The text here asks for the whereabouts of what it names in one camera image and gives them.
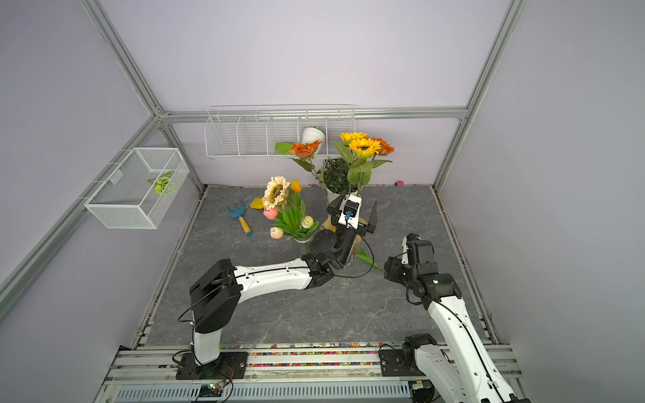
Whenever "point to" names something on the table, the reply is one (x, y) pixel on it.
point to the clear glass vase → (305, 233)
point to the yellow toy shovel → (258, 203)
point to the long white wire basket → (253, 132)
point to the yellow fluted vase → (328, 224)
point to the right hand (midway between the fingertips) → (393, 264)
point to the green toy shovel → (283, 148)
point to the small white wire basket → (139, 191)
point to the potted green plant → (336, 179)
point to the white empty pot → (310, 135)
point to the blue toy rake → (238, 211)
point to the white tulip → (307, 222)
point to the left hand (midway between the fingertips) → (364, 197)
